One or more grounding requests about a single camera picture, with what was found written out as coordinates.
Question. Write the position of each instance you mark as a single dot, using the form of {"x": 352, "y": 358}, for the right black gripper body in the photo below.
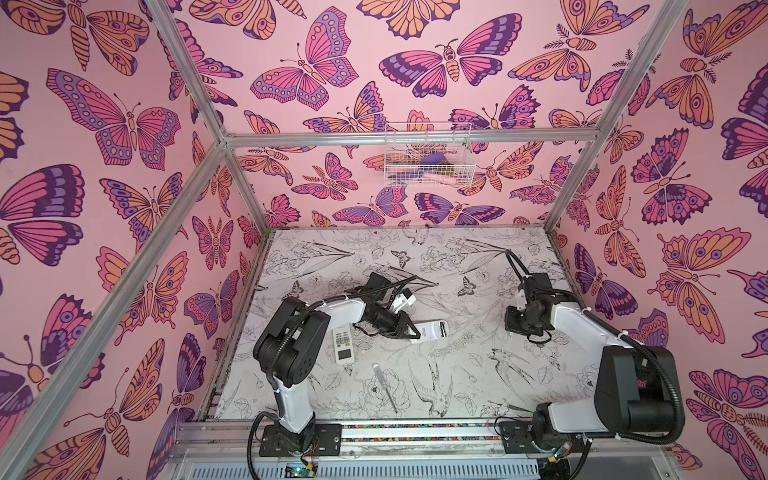
{"x": 519, "y": 321}

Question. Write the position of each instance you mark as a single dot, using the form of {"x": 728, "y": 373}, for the small white remote control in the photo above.
{"x": 343, "y": 345}

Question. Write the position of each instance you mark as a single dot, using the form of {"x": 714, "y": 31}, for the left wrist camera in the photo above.
{"x": 402, "y": 300}

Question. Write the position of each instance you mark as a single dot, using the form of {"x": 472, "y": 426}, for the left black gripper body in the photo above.
{"x": 385, "y": 321}

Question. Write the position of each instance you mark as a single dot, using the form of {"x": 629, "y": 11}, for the aluminium front rail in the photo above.
{"x": 407, "y": 449}

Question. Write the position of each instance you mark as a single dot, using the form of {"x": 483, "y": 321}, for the purple item in basket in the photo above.
{"x": 433, "y": 160}

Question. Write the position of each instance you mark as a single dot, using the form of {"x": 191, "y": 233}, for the white AC remote control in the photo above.
{"x": 432, "y": 331}

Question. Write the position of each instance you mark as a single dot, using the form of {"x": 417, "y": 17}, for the small green circuit board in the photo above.
{"x": 300, "y": 471}

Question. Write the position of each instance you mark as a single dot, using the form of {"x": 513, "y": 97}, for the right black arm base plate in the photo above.
{"x": 520, "y": 436}

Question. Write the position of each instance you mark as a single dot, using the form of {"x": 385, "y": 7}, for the white wire basket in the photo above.
{"x": 404, "y": 150}

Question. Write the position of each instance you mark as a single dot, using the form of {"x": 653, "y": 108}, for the clear handle screwdriver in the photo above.
{"x": 382, "y": 380}

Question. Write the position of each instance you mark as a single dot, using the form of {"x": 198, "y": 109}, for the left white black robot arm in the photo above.
{"x": 290, "y": 344}

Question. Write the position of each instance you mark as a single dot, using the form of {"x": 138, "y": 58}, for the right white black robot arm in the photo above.
{"x": 636, "y": 395}

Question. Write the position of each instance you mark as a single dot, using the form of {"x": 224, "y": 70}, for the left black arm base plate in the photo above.
{"x": 318, "y": 439}

